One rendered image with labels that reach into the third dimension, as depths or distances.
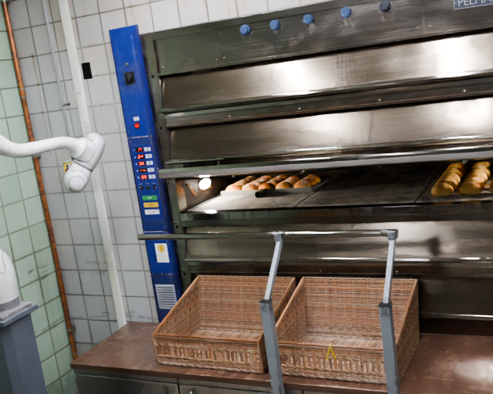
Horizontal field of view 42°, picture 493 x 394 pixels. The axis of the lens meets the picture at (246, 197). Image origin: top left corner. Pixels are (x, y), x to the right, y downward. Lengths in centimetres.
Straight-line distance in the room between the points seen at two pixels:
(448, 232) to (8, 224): 226
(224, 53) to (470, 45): 111
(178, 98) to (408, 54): 113
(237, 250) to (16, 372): 117
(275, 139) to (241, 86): 30
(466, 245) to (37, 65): 240
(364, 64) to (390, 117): 26
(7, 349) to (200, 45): 162
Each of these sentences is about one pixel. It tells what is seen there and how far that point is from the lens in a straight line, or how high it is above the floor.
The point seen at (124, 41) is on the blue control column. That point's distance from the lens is 337.
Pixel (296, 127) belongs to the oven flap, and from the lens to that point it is 302.
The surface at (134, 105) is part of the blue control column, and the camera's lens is 337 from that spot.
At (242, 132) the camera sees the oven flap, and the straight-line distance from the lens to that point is 314.
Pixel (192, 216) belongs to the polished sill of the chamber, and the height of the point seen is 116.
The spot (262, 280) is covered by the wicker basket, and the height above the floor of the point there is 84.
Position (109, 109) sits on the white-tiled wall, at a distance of 350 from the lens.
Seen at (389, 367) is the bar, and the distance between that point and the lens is 255.
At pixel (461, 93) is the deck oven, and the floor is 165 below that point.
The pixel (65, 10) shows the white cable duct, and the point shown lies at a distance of 361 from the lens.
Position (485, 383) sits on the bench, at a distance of 271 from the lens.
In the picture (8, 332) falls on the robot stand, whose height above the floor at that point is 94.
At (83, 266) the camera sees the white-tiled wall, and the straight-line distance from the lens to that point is 386.
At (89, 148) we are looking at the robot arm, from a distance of 309.
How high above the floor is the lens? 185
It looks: 11 degrees down
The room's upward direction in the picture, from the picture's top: 8 degrees counter-clockwise
